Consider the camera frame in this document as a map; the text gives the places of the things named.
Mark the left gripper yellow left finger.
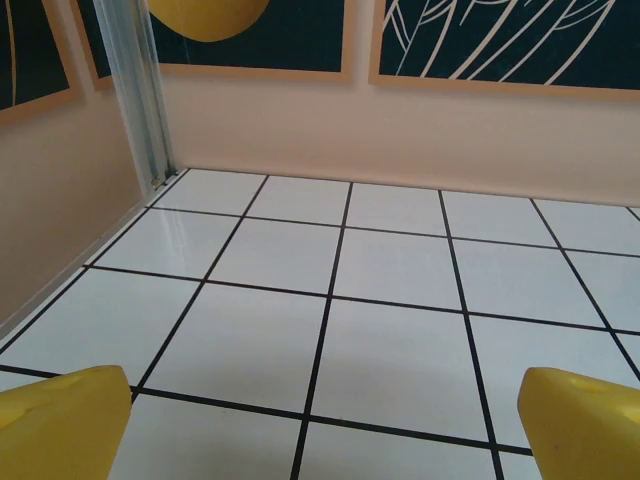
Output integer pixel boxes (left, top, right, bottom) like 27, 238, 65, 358
0, 365, 132, 480

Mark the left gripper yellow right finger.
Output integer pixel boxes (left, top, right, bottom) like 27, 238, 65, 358
517, 367, 640, 480

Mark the aluminium corner post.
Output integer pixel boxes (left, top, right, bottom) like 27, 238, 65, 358
92, 0, 177, 190

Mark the wall panel with leaves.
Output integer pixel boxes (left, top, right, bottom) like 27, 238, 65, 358
368, 0, 640, 104

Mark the wall panel with orange oval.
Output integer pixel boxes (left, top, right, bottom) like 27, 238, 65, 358
69, 0, 356, 92

